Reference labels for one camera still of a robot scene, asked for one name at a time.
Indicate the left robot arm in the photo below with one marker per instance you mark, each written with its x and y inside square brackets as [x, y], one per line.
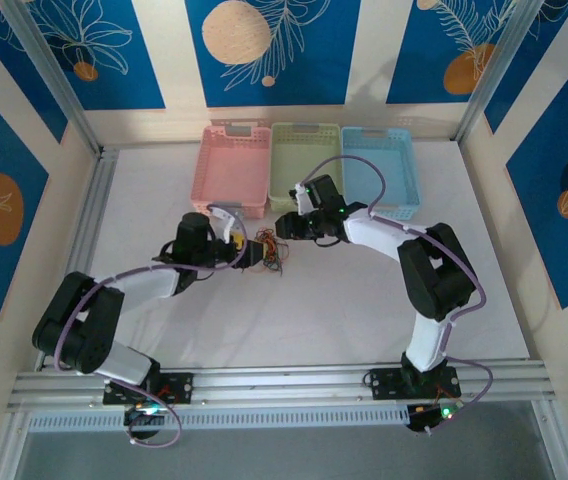
[79, 340]

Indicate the green plastic basket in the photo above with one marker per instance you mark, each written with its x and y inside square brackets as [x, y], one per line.
[294, 160]

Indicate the blue plastic basket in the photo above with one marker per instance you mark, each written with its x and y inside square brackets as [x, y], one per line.
[379, 150]

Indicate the pink plastic basket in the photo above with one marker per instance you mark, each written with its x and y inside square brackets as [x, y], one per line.
[231, 170]

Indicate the white table cloth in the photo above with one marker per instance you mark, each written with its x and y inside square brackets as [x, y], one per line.
[289, 320]

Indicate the perforated metal strip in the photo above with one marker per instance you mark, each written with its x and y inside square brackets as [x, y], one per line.
[424, 121]

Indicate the aluminium side rail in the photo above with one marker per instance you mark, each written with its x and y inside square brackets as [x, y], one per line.
[99, 200]

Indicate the aluminium mounting rail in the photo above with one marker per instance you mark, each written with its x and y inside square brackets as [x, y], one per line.
[289, 382]

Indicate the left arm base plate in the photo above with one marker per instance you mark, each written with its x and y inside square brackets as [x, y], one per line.
[179, 387]

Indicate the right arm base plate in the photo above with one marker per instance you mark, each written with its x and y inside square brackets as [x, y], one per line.
[384, 382]

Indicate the aluminium frame post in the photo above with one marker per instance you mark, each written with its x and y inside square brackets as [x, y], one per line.
[49, 70]
[499, 65]

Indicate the aluminium frame leg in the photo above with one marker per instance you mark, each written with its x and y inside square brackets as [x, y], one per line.
[6, 450]
[554, 445]

